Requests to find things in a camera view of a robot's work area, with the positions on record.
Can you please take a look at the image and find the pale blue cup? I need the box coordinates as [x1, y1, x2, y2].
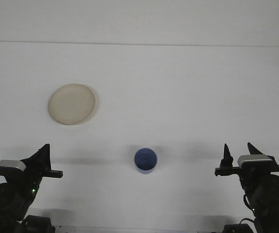
[134, 148, 158, 175]

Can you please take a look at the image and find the pale round plate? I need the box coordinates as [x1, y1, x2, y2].
[48, 83, 99, 126]

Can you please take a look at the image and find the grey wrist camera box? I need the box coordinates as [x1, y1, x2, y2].
[0, 159, 27, 177]
[237, 154, 273, 168]

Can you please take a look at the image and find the arm's black cable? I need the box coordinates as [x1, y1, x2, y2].
[239, 217, 256, 226]

